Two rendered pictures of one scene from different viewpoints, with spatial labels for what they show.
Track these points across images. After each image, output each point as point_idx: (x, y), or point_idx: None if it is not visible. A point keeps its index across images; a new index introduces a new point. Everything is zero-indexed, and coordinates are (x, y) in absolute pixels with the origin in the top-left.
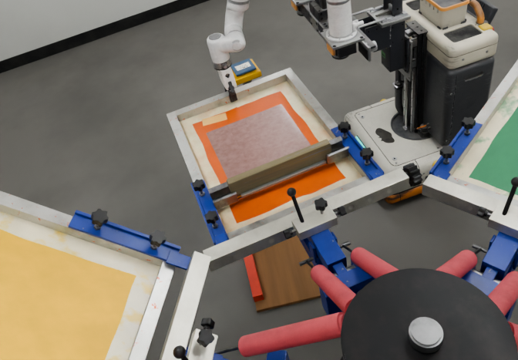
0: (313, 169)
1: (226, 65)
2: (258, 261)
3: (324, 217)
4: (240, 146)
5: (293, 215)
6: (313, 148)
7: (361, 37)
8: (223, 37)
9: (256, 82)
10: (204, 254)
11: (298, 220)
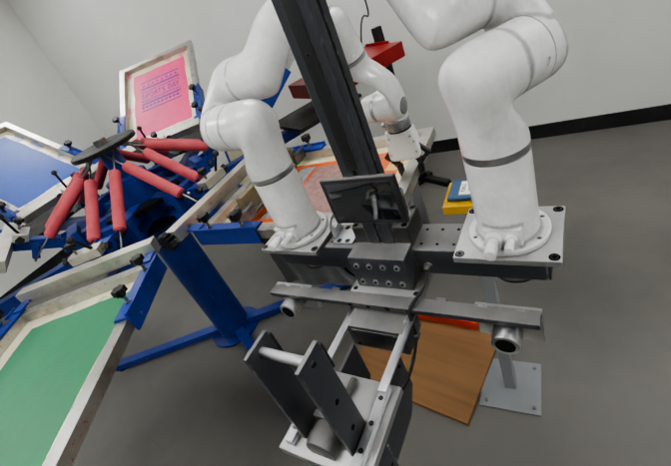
0: (261, 210)
1: (382, 125)
2: (432, 324)
3: (204, 179)
4: (337, 176)
5: (231, 175)
6: (246, 189)
7: (266, 245)
8: (377, 92)
9: (402, 188)
10: None
11: (218, 169)
